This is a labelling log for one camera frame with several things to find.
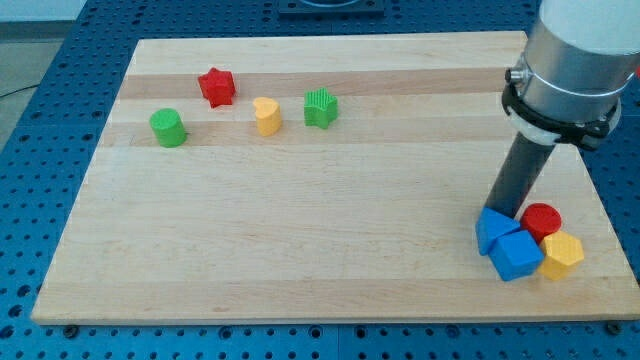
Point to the wooden board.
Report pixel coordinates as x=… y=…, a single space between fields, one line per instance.
x=370 y=220

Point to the yellow heart block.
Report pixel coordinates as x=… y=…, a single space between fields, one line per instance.
x=268 y=116

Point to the blue cube block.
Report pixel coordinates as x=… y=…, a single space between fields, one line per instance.
x=515 y=255

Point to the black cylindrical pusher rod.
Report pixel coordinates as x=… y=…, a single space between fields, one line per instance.
x=518 y=173

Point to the red star block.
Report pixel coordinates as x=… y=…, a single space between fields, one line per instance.
x=218 y=87

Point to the yellow hexagon block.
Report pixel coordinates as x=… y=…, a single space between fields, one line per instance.
x=563 y=253

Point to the green cylinder block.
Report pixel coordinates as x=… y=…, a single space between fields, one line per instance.
x=168 y=128

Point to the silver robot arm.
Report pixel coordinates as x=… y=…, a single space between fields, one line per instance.
x=567 y=83

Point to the green star block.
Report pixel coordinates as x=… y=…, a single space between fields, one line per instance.
x=320 y=108

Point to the red cylinder block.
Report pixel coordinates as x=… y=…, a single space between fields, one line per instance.
x=540 y=220

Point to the blue triangle block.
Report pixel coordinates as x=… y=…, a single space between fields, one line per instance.
x=490 y=226

